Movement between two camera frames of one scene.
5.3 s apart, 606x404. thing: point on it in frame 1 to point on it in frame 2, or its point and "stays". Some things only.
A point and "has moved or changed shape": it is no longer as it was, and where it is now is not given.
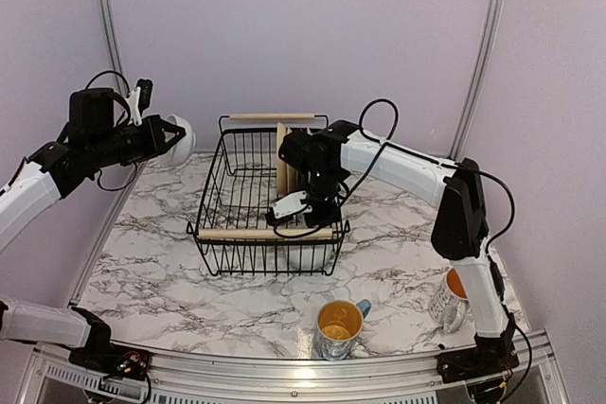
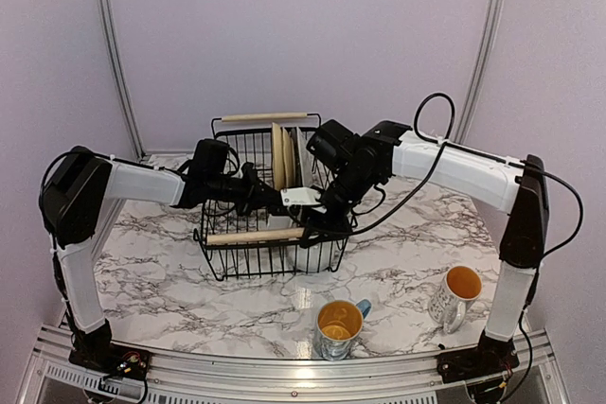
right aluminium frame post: x=491 y=50 stays
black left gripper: x=154 y=143 to x=255 y=196
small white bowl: x=181 y=151 has moved or changed shape
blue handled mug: x=338 y=324 stays
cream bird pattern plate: x=291 y=175 stays
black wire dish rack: x=246 y=181 stays
